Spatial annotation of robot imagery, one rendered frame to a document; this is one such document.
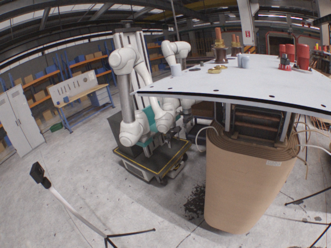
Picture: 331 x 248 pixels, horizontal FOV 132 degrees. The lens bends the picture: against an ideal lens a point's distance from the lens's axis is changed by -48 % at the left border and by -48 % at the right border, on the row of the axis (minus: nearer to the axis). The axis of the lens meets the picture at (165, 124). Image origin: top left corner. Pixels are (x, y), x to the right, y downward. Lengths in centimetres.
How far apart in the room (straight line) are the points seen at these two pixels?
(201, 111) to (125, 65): 140
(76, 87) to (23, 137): 239
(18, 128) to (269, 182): 489
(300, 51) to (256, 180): 63
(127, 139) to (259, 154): 88
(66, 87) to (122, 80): 422
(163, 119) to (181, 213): 104
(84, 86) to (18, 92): 234
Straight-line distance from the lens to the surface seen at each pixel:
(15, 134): 475
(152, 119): 161
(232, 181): 72
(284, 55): 72
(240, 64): 68
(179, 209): 164
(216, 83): 40
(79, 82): 527
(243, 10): 1169
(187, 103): 136
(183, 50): 151
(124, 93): 101
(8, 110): 469
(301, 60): 79
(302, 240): 182
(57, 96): 504
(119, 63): 91
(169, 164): 164
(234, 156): 60
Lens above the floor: 146
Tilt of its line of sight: 28 degrees down
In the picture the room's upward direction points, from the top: 11 degrees counter-clockwise
